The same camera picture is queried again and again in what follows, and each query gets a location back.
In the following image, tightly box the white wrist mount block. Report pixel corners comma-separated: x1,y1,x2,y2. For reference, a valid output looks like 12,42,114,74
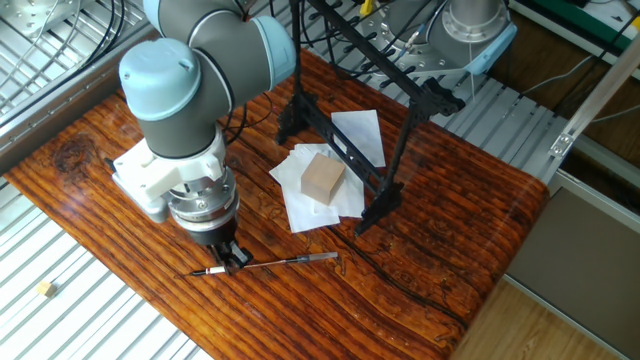
109,140,229,225

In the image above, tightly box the thin calligraphy brush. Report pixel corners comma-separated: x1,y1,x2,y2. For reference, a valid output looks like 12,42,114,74
190,252,342,278

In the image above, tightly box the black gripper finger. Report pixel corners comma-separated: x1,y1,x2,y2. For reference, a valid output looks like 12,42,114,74
209,243,234,274
224,239,254,270

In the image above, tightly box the large wooden block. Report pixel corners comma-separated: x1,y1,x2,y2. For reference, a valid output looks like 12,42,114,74
300,152,348,206

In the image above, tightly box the green board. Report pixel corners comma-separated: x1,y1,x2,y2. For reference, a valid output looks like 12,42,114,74
574,0,640,51

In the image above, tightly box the grey robot base column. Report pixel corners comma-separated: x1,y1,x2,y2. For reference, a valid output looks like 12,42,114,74
444,0,512,47

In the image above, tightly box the white aluminium frame post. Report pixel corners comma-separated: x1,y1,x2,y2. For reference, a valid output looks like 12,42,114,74
547,35,640,161

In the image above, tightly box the white paper sheet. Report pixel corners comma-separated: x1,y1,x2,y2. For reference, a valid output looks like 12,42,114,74
284,180,367,234
268,142,336,201
329,109,387,170

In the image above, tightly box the black metal pen rack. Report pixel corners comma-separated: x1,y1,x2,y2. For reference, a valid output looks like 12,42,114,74
276,0,470,238

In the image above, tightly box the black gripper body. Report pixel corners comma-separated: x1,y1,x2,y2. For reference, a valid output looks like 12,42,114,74
184,209,240,249

